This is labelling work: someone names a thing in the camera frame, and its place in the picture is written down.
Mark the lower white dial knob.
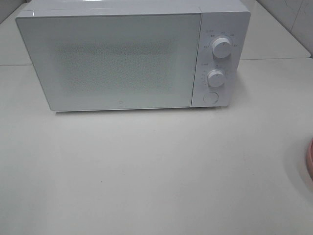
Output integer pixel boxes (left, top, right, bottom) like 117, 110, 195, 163
207, 70, 226, 88

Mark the round white door button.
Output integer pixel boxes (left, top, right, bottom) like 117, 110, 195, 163
203, 92, 219, 105

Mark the white microwave oven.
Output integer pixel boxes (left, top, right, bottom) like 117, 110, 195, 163
16, 0, 251, 108

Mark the upper white dial knob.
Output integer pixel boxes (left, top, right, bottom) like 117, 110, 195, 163
212, 36, 232, 59

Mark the white microwave door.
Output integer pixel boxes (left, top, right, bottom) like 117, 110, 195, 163
16, 14, 201, 112

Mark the pink round plate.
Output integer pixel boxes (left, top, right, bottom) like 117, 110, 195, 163
305, 140, 313, 191

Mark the white dial knob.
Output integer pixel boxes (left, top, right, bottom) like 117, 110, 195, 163
212, 36, 232, 59
207, 70, 226, 88

